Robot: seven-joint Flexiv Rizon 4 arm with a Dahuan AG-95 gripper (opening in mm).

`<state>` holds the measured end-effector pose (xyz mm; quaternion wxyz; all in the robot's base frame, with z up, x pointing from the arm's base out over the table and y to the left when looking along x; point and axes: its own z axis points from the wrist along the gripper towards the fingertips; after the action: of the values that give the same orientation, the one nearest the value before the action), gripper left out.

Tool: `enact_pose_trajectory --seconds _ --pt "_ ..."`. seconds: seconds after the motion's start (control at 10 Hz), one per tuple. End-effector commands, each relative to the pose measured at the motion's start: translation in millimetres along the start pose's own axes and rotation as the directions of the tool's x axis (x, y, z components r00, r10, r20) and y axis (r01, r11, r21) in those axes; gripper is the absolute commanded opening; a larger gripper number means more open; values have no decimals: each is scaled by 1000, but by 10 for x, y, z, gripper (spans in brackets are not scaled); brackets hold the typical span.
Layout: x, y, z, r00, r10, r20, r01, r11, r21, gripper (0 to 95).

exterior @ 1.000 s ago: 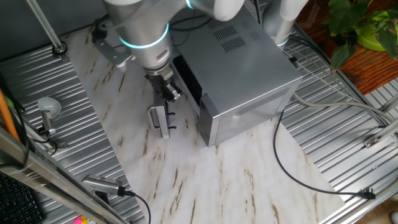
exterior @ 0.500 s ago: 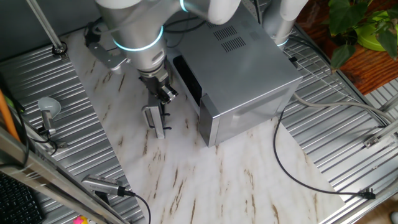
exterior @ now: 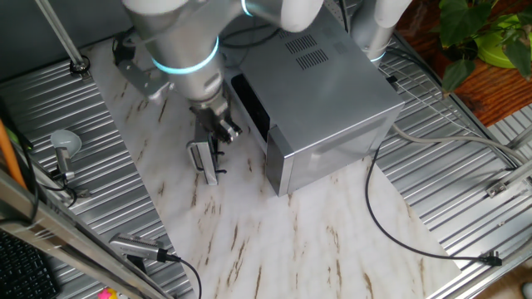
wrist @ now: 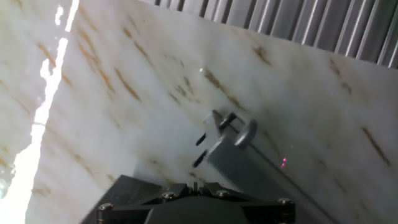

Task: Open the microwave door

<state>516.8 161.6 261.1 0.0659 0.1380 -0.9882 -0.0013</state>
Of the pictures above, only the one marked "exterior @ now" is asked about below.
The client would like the aluminium profile bar with bracket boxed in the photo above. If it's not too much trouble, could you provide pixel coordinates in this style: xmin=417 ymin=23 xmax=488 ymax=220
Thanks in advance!
xmin=485 ymin=157 xmax=532 ymax=199

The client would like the black keyboard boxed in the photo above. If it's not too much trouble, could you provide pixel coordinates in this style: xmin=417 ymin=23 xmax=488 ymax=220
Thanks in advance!
xmin=0 ymin=230 xmax=62 ymax=299

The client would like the white cable with black plug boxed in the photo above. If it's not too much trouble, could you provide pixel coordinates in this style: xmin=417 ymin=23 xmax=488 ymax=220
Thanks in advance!
xmin=384 ymin=66 xmax=519 ymax=169

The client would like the aluminium frame beam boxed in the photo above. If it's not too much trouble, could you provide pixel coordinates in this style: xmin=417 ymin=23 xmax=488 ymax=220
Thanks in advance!
xmin=0 ymin=165 xmax=175 ymax=299

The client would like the metal clamp bracket with cables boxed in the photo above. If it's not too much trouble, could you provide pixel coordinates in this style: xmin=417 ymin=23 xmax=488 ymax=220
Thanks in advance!
xmin=48 ymin=165 xmax=91 ymax=208

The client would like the silver ribbed camera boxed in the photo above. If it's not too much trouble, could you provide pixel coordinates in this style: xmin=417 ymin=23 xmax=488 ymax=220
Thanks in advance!
xmin=108 ymin=232 xmax=168 ymax=263

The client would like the wrist camera with silver bracket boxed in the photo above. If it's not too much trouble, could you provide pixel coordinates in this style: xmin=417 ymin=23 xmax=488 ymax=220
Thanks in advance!
xmin=111 ymin=29 xmax=174 ymax=101

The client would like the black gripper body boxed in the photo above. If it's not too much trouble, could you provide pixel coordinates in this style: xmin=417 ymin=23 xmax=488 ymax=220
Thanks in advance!
xmin=190 ymin=105 xmax=229 ymax=136

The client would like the black microwave power cord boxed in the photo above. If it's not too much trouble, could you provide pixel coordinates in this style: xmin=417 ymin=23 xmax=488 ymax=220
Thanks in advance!
xmin=364 ymin=145 xmax=503 ymax=267

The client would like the aluminium pole with black base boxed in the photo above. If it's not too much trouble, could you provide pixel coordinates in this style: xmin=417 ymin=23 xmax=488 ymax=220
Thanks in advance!
xmin=35 ymin=0 xmax=92 ymax=80

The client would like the thick grey cable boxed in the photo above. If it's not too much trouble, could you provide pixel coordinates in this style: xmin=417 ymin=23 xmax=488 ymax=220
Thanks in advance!
xmin=390 ymin=123 xmax=527 ymax=167

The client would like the white marble pattern mat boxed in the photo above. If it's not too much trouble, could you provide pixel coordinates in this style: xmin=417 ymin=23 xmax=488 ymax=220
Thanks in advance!
xmin=85 ymin=35 xmax=462 ymax=299

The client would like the orange pole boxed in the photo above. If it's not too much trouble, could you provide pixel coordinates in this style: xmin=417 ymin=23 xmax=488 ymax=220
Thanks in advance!
xmin=0 ymin=118 xmax=28 ymax=190

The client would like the silver microwave oven body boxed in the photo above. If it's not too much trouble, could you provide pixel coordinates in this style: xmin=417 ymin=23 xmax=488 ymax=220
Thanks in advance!
xmin=224 ymin=6 xmax=405 ymax=197

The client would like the green plant pot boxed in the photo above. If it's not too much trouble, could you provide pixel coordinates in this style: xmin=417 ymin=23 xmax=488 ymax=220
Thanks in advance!
xmin=473 ymin=14 xmax=532 ymax=70

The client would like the black camera cable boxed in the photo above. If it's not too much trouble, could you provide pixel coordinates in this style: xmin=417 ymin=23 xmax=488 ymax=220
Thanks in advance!
xmin=160 ymin=248 xmax=204 ymax=299

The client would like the green leafy plant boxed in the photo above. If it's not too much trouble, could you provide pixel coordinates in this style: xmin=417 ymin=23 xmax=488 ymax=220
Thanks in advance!
xmin=436 ymin=0 xmax=532 ymax=95

